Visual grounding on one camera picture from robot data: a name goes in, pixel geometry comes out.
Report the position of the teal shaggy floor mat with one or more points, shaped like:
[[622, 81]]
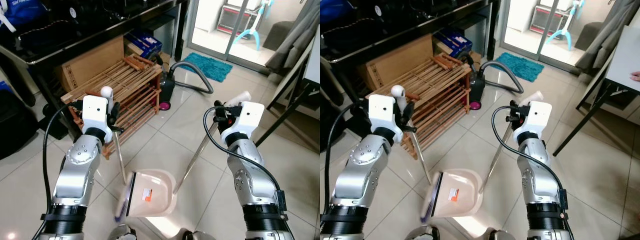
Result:
[[520, 66], [207, 66]]

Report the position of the left robot leg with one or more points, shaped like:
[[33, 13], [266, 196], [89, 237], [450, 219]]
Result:
[[420, 233], [121, 233]]

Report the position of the wooden slatted shoe rack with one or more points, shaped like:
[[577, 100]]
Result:
[[435, 80], [130, 82]]

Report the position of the grey curtain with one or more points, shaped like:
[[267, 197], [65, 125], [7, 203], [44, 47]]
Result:
[[295, 35], [607, 30]]

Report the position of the grey sliding door frame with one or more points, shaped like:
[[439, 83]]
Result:
[[549, 27], [238, 27]]

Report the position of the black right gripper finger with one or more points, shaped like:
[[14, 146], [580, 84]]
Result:
[[513, 107], [221, 107]]

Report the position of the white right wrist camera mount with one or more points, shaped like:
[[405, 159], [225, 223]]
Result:
[[248, 120], [537, 117]]

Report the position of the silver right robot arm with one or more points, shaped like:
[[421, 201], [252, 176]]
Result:
[[539, 177], [252, 177]]

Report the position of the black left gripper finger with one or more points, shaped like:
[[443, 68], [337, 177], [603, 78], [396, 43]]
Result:
[[118, 128], [411, 128]]

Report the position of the teal and white stand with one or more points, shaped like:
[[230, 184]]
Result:
[[257, 27], [567, 27]]

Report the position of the dark grey seat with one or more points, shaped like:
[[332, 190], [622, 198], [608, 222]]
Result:
[[278, 35], [588, 36]]

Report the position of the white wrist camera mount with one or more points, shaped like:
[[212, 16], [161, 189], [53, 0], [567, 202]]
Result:
[[95, 112], [537, 117], [248, 120], [384, 112]]

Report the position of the black bag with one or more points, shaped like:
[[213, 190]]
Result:
[[15, 125]]

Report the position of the white table with black legs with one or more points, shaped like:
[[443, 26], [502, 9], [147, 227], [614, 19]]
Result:
[[625, 60], [312, 65]]

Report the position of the brown cardboard box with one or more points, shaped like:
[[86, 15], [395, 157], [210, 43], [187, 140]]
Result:
[[400, 60], [92, 62]]

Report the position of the person's hand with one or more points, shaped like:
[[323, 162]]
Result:
[[636, 76]]

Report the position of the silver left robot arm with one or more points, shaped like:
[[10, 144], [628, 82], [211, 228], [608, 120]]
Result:
[[357, 172], [77, 170]]

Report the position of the right robot leg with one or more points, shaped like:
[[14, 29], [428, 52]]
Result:
[[495, 236], [196, 236]]

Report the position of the black glossy table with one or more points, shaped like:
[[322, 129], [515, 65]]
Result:
[[390, 35], [75, 37]]

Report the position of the robot leg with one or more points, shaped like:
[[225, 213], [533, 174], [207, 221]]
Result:
[[495, 236], [196, 236], [121, 233], [420, 233]]

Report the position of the blue fabric bag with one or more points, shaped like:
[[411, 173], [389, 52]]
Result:
[[332, 7], [22, 12]]

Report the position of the blue printed box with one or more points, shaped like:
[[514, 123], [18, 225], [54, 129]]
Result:
[[454, 41], [144, 42]]

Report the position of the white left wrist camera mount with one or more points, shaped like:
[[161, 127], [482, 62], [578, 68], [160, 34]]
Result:
[[384, 112], [95, 112]]

